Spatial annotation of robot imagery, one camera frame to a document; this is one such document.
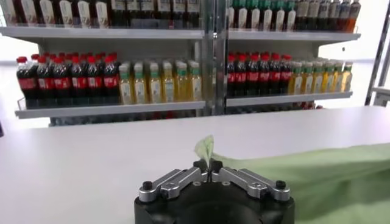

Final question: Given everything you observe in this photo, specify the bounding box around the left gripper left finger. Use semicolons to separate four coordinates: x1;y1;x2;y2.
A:
138;159;210;203

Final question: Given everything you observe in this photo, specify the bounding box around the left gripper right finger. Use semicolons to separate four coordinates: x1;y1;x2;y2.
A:
209;159;291;202

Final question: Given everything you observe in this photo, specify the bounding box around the light green polo shirt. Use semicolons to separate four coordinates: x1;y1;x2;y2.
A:
194;135;390;224

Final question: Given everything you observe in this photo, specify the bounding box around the yellow juice bottle green label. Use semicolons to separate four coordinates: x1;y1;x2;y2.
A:
288;62;303;95
188;60;203;102
312;61;324;94
148;62;163;103
331;61;344;93
133;63;149;104
118;63;134;105
175;61;190;102
301;62;314;94
161;61;176;103
322;61;335;93
341;61;354;93

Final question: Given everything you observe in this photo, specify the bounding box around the red-cap cola bottle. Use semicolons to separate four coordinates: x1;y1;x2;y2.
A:
258;53;271;96
87;55;104;105
246;53;259;97
269;53;282;96
71;56;89;106
53;57;73;107
280;54;293;95
16;56;39;107
227;54;237;97
36;56;55;107
235;54;247;97
102;54;120;105

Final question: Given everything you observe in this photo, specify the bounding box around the blue-label dark tea bottle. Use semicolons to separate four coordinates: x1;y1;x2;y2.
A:
339;0;351;32
349;0;362;33
110;0;126;28
140;0;156;29
125;0;141;29
319;0;331;32
171;0;186;30
155;0;172;30
185;0;202;30
330;0;341;32

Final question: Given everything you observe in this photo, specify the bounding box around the beige-label dark tea bottle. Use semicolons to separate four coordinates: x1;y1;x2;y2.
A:
308;0;320;32
296;0;309;32

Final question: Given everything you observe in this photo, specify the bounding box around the white metal-frame side table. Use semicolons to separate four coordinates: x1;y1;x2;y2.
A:
371;86;390;107

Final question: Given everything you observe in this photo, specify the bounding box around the dark frame post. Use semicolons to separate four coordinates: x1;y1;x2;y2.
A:
364;0;390;107

